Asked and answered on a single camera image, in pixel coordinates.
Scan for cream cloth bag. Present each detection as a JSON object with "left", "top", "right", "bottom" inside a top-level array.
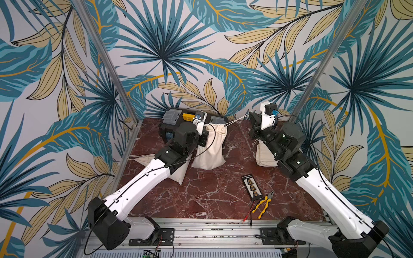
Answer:
[
  {"left": 256, "top": 140, "right": 277, "bottom": 167},
  {"left": 130, "top": 154, "right": 191, "bottom": 185},
  {"left": 191, "top": 124, "right": 227, "bottom": 170}
]

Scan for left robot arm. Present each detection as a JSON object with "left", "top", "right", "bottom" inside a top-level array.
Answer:
[{"left": 88, "top": 121, "right": 207, "bottom": 250}]

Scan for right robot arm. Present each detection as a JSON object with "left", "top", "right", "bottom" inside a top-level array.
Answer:
[{"left": 248, "top": 112, "right": 389, "bottom": 258}]

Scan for black plastic toolbox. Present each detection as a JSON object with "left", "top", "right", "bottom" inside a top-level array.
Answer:
[{"left": 159, "top": 108, "right": 228, "bottom": 151}]

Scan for black bit set card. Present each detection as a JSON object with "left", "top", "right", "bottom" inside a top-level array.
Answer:
[{"left": 242, "top": 174, "right": 263, "bottom": 201}]

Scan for yellow black pliers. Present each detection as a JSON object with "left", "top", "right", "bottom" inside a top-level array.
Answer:
[{"left": 252, "top": 191, "right": 274, "bottom": 219}]

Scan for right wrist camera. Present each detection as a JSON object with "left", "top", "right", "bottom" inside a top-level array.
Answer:
[{"left": 260, "top": 102, "right": 279, "bottom": 130}]

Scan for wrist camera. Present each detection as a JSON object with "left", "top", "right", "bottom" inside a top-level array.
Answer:
[
  {"left": 193, "top": 111, "right": 207, "bottom": 136},
  {"left": 260, "top": 102, "right": 279, "bottom": 130}
]

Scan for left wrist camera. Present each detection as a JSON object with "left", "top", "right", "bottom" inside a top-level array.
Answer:
[{"left": 193, "top": 111, "right": 207, "bottom": 136}]

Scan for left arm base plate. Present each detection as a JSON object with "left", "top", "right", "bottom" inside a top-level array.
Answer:
[{"left": 129, "top": 228, "right": 175, "bottom": 247}]

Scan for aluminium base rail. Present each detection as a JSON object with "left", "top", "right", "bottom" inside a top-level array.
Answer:
[{"left": 77, "top": 217, "right": 336, "bottom": 258}]

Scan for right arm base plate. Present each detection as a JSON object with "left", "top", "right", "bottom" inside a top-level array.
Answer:
[{"left": 255, "top": 227, "right": 306, "bottom": 246}]

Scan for right aluminium frame post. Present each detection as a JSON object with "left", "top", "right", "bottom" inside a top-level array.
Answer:
[{"left": 288, "top": 1, "right": 367, "bottom": 123}]

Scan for aluminium frame post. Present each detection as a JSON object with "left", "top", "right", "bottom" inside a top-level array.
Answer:
[
  {"left": 72, "top": 0, "right": 139, "bottom": 126},
  {"left": 288, "top": 1, "right": 367, "bottom": 123}
]

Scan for left aluminium frame post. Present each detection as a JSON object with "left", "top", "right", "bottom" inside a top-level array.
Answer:
[{"left": 72, "top": 0, "right": 139, "bottom": 126}]

